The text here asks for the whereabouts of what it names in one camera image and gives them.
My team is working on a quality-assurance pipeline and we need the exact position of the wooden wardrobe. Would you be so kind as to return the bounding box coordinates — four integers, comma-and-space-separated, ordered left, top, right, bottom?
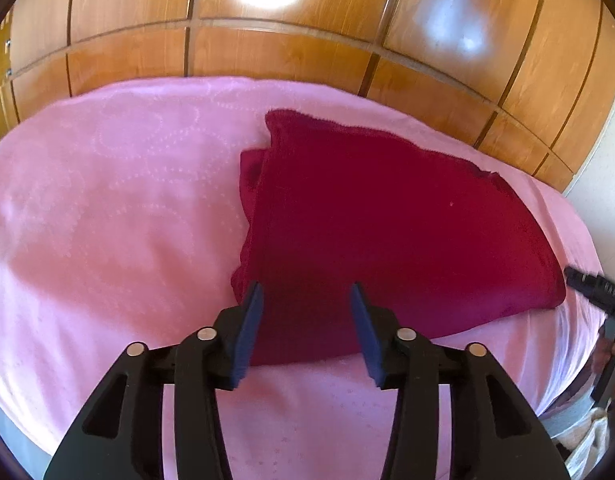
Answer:
0, 0, 615, 193

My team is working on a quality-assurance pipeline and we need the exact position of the white cloth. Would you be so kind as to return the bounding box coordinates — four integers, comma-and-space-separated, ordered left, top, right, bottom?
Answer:
560, 406, 612, 480

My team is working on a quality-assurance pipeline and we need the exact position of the dark red garment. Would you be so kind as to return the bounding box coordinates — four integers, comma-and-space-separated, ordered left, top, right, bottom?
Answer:
230, 109, 568, 367

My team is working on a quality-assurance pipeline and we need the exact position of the person's right hand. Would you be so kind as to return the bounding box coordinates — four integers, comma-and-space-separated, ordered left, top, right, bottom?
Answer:
591, 337, 615, 377

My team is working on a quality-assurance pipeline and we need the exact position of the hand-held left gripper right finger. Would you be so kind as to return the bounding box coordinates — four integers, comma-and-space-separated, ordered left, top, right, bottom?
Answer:
350, 282, 571, 480

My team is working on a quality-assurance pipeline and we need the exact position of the grey bed base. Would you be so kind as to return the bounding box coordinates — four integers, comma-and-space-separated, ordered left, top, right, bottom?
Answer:
540, 387, 595, 443

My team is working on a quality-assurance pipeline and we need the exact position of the pink bed sheet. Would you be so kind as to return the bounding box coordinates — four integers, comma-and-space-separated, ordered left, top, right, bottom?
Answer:
0, 76, 603, 480

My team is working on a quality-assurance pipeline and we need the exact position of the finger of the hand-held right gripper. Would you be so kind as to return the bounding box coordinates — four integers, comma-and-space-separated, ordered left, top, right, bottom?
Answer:
563, 266, 615, 311

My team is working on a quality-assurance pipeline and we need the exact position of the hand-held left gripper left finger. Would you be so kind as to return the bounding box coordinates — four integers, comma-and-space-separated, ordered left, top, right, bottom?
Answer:
44, 281, 265, 480

